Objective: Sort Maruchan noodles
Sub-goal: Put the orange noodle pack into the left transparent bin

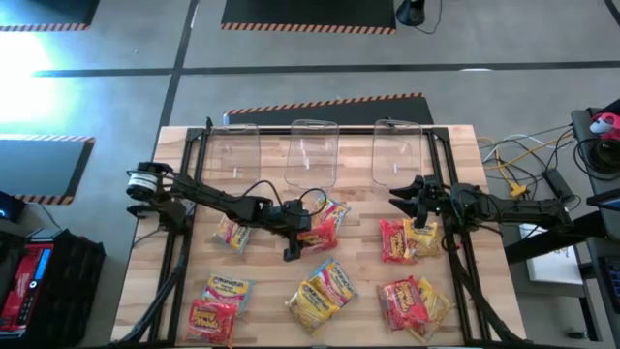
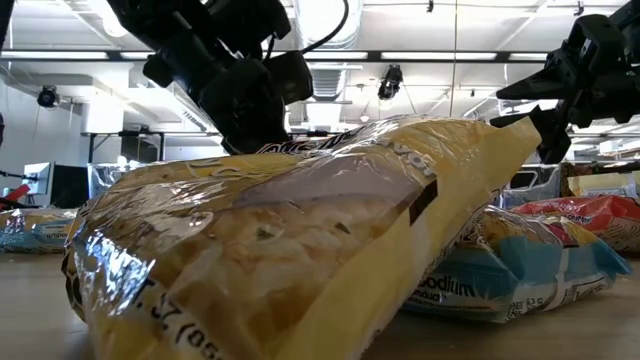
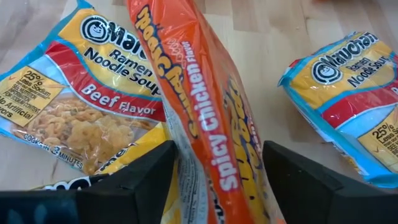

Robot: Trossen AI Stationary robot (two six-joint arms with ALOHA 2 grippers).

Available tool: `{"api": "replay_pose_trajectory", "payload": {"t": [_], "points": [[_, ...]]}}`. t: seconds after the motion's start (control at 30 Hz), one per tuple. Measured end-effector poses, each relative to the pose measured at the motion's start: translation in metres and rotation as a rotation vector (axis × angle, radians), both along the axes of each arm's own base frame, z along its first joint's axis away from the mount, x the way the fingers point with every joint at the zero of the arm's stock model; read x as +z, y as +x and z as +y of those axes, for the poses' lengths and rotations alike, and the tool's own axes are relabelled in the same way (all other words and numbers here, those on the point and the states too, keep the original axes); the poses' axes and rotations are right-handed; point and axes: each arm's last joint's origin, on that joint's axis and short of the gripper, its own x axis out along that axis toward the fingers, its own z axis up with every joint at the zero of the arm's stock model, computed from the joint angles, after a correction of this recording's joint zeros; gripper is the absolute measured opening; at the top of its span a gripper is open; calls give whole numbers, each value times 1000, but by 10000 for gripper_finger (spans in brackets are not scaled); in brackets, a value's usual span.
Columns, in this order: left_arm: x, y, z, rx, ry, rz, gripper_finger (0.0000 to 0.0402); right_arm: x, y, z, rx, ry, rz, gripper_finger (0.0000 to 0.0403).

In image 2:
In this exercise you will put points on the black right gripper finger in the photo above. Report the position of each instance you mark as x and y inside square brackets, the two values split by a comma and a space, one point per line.
[545, 85]
[552, 135]

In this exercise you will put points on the red object on desk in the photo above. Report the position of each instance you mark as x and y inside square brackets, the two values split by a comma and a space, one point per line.
[17, 192]

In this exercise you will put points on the white computer monitor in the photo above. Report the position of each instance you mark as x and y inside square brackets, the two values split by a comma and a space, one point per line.
[37, 179]

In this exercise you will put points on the black computer monitor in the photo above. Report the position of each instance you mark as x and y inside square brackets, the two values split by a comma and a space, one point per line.
[70, 187]

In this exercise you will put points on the red Maruchan spicy noodles pack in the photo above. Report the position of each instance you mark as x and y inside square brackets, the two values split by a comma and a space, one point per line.
[600, 215]

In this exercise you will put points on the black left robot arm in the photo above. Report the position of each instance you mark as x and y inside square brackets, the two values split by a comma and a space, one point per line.
[150, 20]

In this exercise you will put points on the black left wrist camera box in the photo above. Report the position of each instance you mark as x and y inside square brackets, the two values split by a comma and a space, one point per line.
[290, 77]

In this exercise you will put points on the black metal rack frame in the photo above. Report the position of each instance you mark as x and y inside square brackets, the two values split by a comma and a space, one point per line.
[140, 150]

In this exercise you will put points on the blue Maruchan ramen pack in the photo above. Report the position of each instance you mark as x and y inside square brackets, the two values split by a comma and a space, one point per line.
[500, 270]
[35, 232]

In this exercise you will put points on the ceiling light strip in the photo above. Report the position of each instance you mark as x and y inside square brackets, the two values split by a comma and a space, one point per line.
[50, 55]
[440, 56]
[340, 55]

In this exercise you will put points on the white ceiling air duct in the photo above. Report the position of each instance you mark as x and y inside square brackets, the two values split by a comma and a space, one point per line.
[320, 20]

